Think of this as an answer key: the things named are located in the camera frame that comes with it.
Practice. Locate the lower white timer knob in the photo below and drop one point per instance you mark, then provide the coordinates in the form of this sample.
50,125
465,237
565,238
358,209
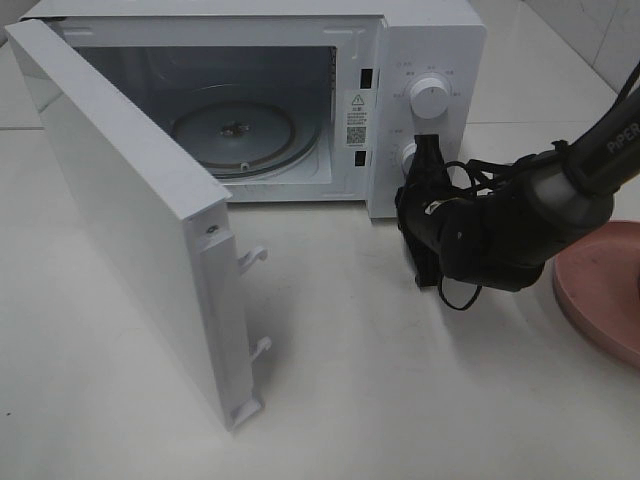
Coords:
406,156

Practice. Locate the pink round plate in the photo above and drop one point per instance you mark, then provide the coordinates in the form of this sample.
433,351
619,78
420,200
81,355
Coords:
596,285

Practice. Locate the upper white power knob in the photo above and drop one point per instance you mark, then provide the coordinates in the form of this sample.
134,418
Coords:
429,96

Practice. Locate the white microwave door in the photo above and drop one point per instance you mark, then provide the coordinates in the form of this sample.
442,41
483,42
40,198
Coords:
158,216

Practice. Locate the white microwave oven body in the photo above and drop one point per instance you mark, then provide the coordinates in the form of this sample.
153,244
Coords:
347,63

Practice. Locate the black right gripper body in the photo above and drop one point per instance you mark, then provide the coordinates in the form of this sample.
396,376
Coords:
441,229

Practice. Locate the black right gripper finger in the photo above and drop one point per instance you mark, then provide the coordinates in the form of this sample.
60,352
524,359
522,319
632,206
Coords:
428,159

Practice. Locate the glass microwave turntable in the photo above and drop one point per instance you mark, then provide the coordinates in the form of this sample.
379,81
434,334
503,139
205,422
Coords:
245,138

